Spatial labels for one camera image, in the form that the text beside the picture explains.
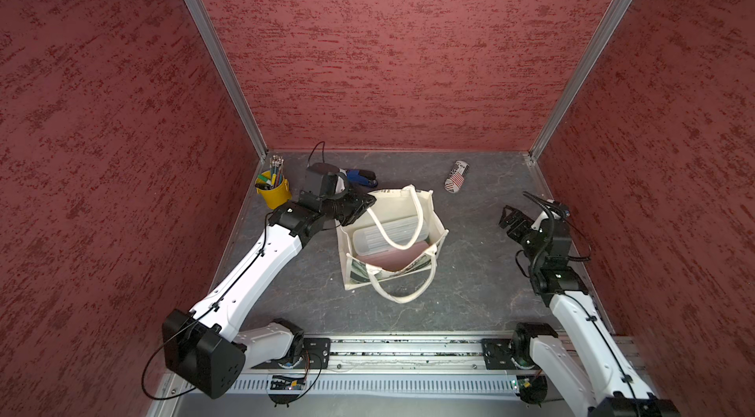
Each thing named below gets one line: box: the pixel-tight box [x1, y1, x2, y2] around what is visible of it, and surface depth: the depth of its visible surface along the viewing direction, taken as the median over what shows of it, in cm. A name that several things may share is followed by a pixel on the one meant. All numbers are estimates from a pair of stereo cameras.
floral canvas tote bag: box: [336, 184, 449, 304], surface depth 76 cm
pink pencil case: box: [355, 240, 430, 272], surface depth 77 cm
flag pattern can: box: [444, 159, 470, 194], surface depth 112 cm
